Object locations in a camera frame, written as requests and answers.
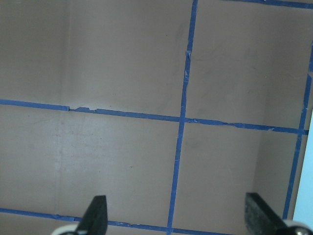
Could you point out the brown paper table mat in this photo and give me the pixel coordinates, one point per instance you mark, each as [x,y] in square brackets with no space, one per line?
[173,109]

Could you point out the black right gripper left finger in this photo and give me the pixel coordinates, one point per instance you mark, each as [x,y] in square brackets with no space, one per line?
[95,219]

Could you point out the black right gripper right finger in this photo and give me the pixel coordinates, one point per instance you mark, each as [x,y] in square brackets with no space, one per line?
[261,219]

